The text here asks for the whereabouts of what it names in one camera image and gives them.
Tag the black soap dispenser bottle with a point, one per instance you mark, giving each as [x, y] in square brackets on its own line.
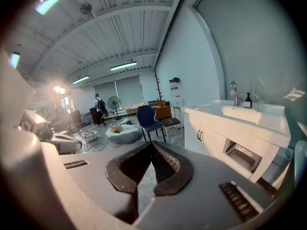
[248, 103]

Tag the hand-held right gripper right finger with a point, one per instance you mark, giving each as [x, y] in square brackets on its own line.
[184, 174]

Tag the wooden coat rack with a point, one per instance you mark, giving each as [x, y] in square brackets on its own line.
[159, 90]

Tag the white toothbrush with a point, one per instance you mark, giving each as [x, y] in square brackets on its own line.
[256, 95]

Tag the brown seat chair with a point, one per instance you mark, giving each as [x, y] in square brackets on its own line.
[170, 121]

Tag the white cabinet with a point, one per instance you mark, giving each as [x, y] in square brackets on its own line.
[177, 102]

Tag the wooden bench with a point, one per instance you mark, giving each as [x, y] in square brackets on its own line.
[134, 108]

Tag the black standing fan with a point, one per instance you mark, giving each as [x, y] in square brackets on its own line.
[114, 102]

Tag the blue chair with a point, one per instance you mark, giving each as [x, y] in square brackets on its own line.
[146, 118]

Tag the black white striped pillow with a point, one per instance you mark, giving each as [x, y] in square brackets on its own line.
[156, 106]

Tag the pale yellow cushion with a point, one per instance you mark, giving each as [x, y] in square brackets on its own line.
[127, 129]

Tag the orange sofa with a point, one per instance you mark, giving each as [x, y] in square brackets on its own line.
[163, 112]

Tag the red white wall sign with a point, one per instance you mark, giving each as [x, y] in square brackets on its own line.
[173, 90]

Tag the orange yellow cushion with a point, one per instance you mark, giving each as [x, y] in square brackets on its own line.
[115, 129]

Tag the ceiling tube light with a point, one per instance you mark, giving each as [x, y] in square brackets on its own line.
[14, 60]
[48, 2]
[80, 79]
[123, 66]

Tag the chrome faucet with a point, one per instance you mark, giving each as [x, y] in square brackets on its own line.
[235, 97]

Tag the grey roller blind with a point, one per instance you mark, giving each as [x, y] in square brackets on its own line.
[129, 90]
[105, 95]

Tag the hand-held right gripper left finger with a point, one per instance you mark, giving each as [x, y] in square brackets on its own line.
[115, 174]

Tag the white sink basin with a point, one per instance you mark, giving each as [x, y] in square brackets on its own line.
[211, 140]

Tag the black cap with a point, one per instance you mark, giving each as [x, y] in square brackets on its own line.
[175, 79]

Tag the round ceiling fan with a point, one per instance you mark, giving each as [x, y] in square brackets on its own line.
[86, 8]

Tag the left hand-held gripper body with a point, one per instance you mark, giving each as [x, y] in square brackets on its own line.
[31, 122]

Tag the clear toothbrush cup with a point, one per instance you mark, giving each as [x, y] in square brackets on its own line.
[260, 105]

